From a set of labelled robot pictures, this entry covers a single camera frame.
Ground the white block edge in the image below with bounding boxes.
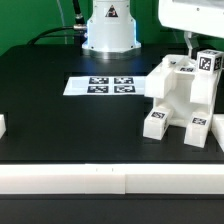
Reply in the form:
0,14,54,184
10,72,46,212
211,114,224,152
0,114,6,139

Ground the white tagged cube edge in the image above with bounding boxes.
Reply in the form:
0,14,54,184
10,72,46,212
197,49,224,74

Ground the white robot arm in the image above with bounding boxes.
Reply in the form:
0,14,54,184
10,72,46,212
82,0,224,59

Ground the white block right edge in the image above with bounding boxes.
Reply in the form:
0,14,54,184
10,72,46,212
211,114,224,152

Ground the white chair seat part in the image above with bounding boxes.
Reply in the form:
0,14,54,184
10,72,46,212
154,67,219,127

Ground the white chair back part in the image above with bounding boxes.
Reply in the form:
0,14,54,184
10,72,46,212
145,52,223,105

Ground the black cable on base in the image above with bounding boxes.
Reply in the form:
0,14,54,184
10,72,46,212
27,0,88,46

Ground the white block left edge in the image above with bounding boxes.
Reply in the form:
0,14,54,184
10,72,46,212
0,114,6,139

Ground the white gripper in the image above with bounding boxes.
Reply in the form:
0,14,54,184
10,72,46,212
158,0,224,59

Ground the white front rail wall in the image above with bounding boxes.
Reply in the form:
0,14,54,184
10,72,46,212
0,164,224,194

